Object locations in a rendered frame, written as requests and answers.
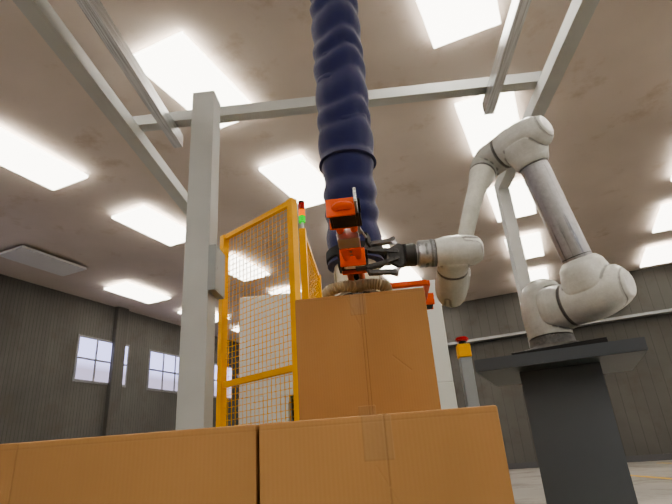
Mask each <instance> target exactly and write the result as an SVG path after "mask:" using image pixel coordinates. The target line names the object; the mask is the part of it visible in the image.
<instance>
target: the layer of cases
mask: <svg viewBox="0 0 672 504"><path fill-rule="evenodd" d="M0 504H515V501H514V495H513V490H512V485H511V479H510V474H509V468H508V463H507V458H506V452H505V447H504V442H503V436H502V431H501V425H500V420H499V415H498V409H497V406H495V405H490V406H477V407H464V408H452V409H439V410H426V411H414V412H401V413H388V414H376V415H363V416H350V417H338V418H325V419H312V420H300V421H287V422H275V423H262V424H260V425H256V424H249V425H237V426H224V427H211V428H199V429H186V430H173V431H161V432H148V433H135V434H123V435H110V436H97V437H85V438H72V439H60V440H47V441H34V442H22V443H9V444H0Z"/></svg>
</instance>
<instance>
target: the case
mask: <svg viewBox="0 0 672 504"><path fill-rule="evenodd" d="M295 315H296V343H297V370H298V397H299V421H300V420H312V419H325V418H338V417H350V416H363V415H376V414H388V413H401V412H414V411H426V410H439V409H441V404H440V397H439V390H438V383H437V376H436V369H435V362H434V355H433V348H432V341H431V334H430V327H429V320H428V313H427V305H426V298H425V291H424V288H423V287H422V288H412V289H402V290H391V291H381V292H371V293H361V294H351V295H340V296H330V297H320V298H310V299H300V300H295Z"/></svg>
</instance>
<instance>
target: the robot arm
mask: <svg viewBox="0 0 672 504"><path fill-rule="evenodd" d="M553 137H554V130H553V127H552V125H551V124H550V122H549V121H548V120H547V119H546V118H545V117H543V116H541V115H538V116H530V117H526V118H523V119H521V120H519V121H517V122H515V123H514V124H512V125H510V126H509V127H507V128H506V129H504V130H503V131H502V132H500V133H499V134H498V135H497V136H496V137H495V138H493V139H492V140H491V141H489V142H488V143H487V144H486V145H484V146H482V147H481V148H480V149H479V150H478V151H477V153H476V154H475V156H474V158H473V160H472V163H471V166H470V171H469V183H468V189H467V194H466V198H465V202H464V207H463V211H462V216H461V221H460V226H459V231H458V235H448V236H442V237H440V238H437V239H429V240H418V241H417V243H416V245H415V244H414V243H408V244H399V243H397V242H396V240H395V237H394V236H392V237H390V238H388V239H382V240H375V241H371V247H370V248H369V247H368V245H367V244H366V243H365V246H364V248H365V249H367V252H368V253H372V254H384V255H388V259H386V260H383V261H379V262H375V263H371V264H368V265H367V264H366V265H359V266H349V267H344V269H356V271H364V270H365V271H367V273H368V275H369V276H378V275H393V276H396V277H398V276H399V271H400V269H401V268H403V267H412V266H416V265H417V264H418V266H419V267H420V268H426V267H437V272H436V277H435V292H436V296H437V299H438V300H439V302H440V303H441V304H442V305H444V306H446V307H450V308H453V307H458V306H460V305H461V304H462V303H463V302H464V300H465V298H466V296H467V291H468V289H469V284H470V276H471V270H470V266H473V265H476V264H477V263H479V262H481V261H482V260H483V259H484V245H483V242H482V240H481V239H480V238H479V237H477V236H474V233H475V229H476V225H477V221H478V217H479V212H480V208H481V204H482V201H483V197H484V195H485V193H486V191H487V189H488V188H489V186H490V185H491V184H492V183H493V181H494V180H495V178H496V176H498V175H500V174H501V173H503V172H504V171H506V170H507V169H509V168H511V167H513V168H514V170H515V171H517V172H518V173H521V175H522V177H523V179H524V182H525V184H526V186H527V188H528V190H529V192H530V194H531V197H532V199H533V201H534V203H535V205H536V207H537V209H538V212H539V214H540V216H541V218H542V220H543V222H544V224H545V227H546V229H547V231H548V233H549V235H550V237H551V239H552V242H553V244H554V246H555V248H556V250H557V252H558V254H559V257H560V259H561V261H562V263H563V265H562V266H561V269H560V272H559V274H560V281H561V285H559V284H558V283H557V282H556V281H554V280H551V279H537V280H533V281H531V282H529V283H528V284H526V286H525V287H524V288H523V290H522V293H521V300H520V307H521V314H522V319H523V324H524V328H525V331H526V334H527V337H528V340H529V344H530V349H528V350H533V349H538V348H544V347H550V346H556V345H562V344H567V343H573V342H579V341H577V340H576V338H575V336H574V333H573V329H575V328H576V327H578V326H579V325H581V324H586V323H590V322H594V321H598V320H601V319H604V318H606V317H609V316H611V315H613V314H615V313H617V312H618V311H620V310H622V309H623V308H624V307H626V306H627V305H628V304H629V303H630V302H631V301H632V300H633V298H634V297H635V296H636V293H637V288H636V284H635V281H634V279H633V277H632V275H631V274H630V273H629V272H628V271H627V270H626V269H624V268H623V267H621V266H619V265H616V264H611V265H610V264H609V263H608V262H607V261H606V260H605V258H604V257H603V256H601V255H599V254H597V253H592V251H591V249H590V247H589V245H588V243H587V241H586V239H585V237H584V235H583V233H582V231H581V229H580V227H579V225H578V223H577V220H576V218H575V216H574V214H573V212H572V210H571V208H570V206H569V204H568V202H567V200H566V198H565V195H564V193H563V191H562V189H561V187H560V185H559V183H558V181H557V179H556V177H555V174H554V172H553V170H552V168H551V166H550V164H549V162H548V160H549V144H550V143H551V142H552V140H553ZM389 244H390V245H394V246H392V247H391V248H375V247H377V246H384V245H389ZM389 265H393V266H395V267H396V268H394V269H376V268H380V267H384V266H389ZM372 269H375V270H372Z"/></svg>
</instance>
